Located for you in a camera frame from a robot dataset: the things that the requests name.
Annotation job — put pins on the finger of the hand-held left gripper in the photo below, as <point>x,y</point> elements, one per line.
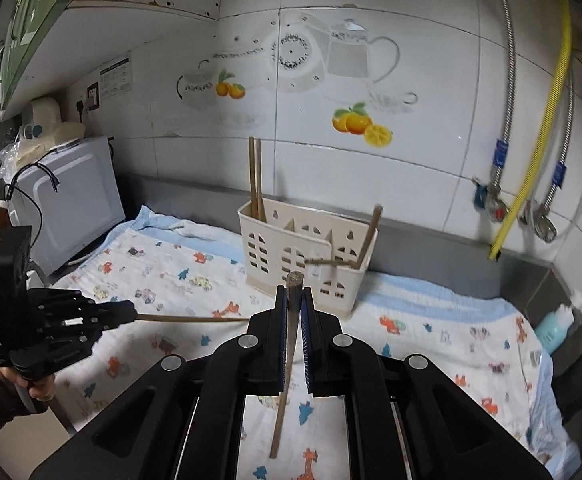
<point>113,324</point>
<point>113,309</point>

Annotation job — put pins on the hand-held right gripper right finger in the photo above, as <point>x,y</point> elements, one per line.
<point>307,345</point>

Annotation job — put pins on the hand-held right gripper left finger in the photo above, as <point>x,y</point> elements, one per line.
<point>282,340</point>

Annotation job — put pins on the brown bamboo chopstick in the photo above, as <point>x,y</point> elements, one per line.
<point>371,235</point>
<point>328,261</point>
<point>259,180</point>
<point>277,425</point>
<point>196,318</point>
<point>252,175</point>

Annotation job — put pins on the beige plastic utensil holder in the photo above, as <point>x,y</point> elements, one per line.
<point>277,235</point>

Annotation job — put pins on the person's left hand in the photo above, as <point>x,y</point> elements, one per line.
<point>41,389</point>

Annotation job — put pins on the printed cartoon blanket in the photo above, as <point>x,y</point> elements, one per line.
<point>181,260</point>

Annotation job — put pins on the white microwave oven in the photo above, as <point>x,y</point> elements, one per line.
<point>81,195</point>

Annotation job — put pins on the clear plastic bag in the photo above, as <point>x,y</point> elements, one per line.
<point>8,160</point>

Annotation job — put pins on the beige kitchen appliance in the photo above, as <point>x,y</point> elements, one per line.
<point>43,117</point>

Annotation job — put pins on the teal soap pump bottle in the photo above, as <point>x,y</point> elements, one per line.
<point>553,330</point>

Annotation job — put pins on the metal angle valve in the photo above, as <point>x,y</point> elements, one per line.
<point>543,227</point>

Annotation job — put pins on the black wall socket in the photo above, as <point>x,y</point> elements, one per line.
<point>93,95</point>

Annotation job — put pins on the black and white wall label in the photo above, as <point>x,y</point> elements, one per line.
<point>116,77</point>

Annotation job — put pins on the green wall cabinet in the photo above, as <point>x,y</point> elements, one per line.
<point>36,25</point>

